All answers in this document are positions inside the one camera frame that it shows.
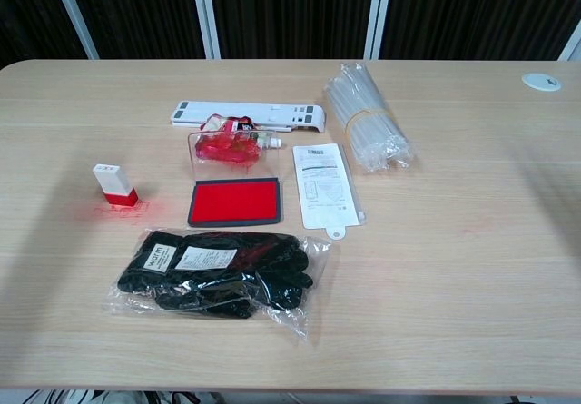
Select white cable grommet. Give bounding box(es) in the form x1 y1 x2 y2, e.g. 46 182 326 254
520 72 563 93

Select clear glue sticks bundle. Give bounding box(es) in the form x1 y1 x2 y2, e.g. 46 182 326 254
322 61 417 176

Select red snack pouch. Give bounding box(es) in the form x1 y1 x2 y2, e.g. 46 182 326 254
194 113 284 172

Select white and red stamp block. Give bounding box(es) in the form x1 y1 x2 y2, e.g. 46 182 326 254
93 163 139 207

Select white partition post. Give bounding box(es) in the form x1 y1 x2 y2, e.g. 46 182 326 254
557 25 581 63
189 0 222 60
362 0 396 61
46 0 101 61

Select black gloves in plastic bag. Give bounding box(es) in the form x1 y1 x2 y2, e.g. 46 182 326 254
101 227 341 344

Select white screen protector package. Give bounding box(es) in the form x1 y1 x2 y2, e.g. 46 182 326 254
291 142 369 243

